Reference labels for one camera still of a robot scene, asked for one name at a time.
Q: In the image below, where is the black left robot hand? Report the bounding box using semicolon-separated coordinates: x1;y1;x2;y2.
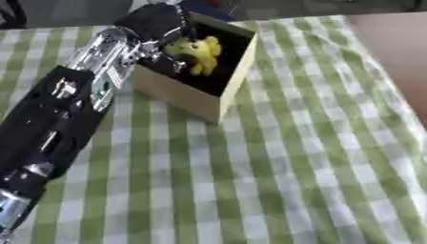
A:
112;2;197;74

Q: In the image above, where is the yellow soft toy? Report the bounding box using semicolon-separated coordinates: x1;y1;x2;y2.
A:
161;35;224;77

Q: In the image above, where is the tan cardboard box black inside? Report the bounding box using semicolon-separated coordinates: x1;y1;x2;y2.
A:
130;11;260;124

